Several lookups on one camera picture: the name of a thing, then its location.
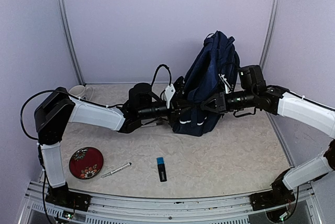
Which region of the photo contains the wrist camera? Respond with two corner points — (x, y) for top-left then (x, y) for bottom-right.
(163, 84), (175, 109)
(218, 74), (233, 94)

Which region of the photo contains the front aluminium rail base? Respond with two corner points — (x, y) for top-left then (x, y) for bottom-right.
(14, 181), (326, 223)

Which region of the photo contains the white patterned ceramic cup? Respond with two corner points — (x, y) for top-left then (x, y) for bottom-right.
(69, 85), (94, 100)

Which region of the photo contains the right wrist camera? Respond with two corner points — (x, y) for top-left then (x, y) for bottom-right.
(218, 74), (233, 94)

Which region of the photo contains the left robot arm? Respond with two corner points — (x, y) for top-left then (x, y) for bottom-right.
(34, 83), (189, 211)

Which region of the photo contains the left aluminium frame post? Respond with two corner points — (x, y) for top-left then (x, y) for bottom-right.
(57, 0), (86, 85)

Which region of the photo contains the aluminium frame post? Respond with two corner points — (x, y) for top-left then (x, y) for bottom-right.
(259, 0), (280, 73)
(57, 0), (86, 85)

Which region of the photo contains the right aluminium frame post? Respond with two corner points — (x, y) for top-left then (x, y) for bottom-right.
(259, 0), (280, 73)

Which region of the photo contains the red floral plate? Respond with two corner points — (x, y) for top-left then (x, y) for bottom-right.
(69, 147), (104, 180)

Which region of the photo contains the black and blue stamp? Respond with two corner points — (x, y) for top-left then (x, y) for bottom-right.
(157, 157), (167, 182)

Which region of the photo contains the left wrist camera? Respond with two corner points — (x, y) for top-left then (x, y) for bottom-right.
(163, 84), (175, 109)

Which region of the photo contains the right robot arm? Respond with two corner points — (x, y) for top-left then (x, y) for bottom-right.
(200, 65), (334, 211)

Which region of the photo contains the navy blue student backpack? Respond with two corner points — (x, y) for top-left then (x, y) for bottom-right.
(172, 31), (240, 137)

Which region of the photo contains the clear plastic syringe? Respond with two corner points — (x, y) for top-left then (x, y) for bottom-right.
(101, 162), (132, 179)

